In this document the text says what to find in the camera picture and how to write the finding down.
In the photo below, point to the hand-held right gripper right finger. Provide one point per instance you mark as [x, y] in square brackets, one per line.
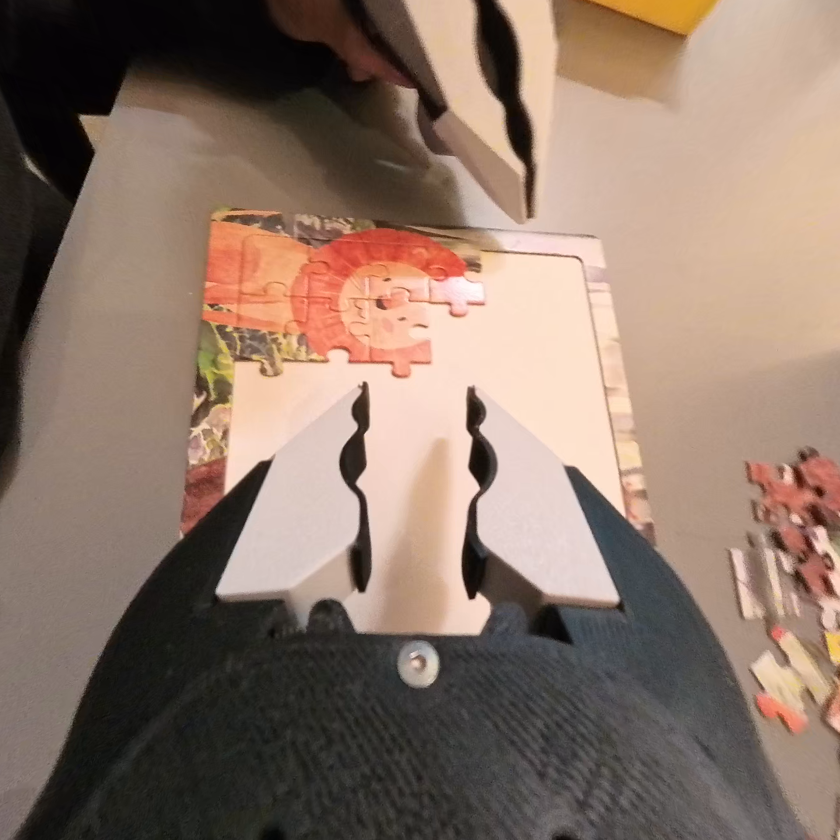
[544, 531]

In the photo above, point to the printed frame puzzle tray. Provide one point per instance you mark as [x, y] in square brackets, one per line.
[525, 367]

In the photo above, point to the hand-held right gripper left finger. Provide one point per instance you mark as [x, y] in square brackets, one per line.
[295, 531]

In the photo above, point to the assembled lion puzzle section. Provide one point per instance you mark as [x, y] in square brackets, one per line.
[328, 289]

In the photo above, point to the person's left hand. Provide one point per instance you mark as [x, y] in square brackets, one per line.
[348, 46]

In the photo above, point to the pile of loose puzzle pieces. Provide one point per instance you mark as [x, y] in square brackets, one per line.
[787, 485]

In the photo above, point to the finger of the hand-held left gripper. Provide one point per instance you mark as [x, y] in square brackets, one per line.
[472, 118]
[535, 65]

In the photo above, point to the yellow plastic bin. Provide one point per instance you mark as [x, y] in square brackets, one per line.
[656, 13]

